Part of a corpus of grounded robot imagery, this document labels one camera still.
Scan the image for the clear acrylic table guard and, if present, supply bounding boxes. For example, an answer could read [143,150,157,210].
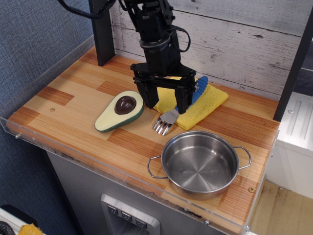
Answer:
[6,47,278,235]

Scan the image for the black cable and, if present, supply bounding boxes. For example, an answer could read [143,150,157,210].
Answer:
[57,0,191,53]

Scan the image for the white appliance at right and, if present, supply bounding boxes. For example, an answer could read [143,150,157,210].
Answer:
[266,92,313,198]

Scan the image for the blue handled metal fork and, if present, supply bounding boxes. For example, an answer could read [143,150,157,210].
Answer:
[153,76,208,136]

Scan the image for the black vertical post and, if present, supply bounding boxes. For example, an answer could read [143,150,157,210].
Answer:
[91,11,115,66]
[273,9,313,121]

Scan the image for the yellow tape object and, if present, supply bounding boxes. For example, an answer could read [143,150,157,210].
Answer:
[18,224,44,235]

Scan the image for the black vertical post right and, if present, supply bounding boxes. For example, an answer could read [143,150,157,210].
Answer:
[273,9,313,121]

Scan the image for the grey cabinet with dispenser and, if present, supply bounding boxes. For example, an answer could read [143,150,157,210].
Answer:
[47,152,221,235]

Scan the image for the toy avocado half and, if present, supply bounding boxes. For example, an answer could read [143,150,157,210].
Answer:
[94,91,144,132]

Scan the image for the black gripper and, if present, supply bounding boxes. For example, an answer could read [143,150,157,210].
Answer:
[131,30,196,114]

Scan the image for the stainless steel pot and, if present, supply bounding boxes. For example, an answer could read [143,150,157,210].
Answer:
[159,131,244,201]

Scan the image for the yellow folded towel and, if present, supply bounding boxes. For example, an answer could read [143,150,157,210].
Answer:
[154,76,228,130]

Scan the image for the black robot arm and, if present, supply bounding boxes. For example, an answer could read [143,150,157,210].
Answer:
[119,0,196,114]

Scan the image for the black vertical post left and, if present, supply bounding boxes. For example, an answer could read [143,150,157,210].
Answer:
[91,11,115,66]

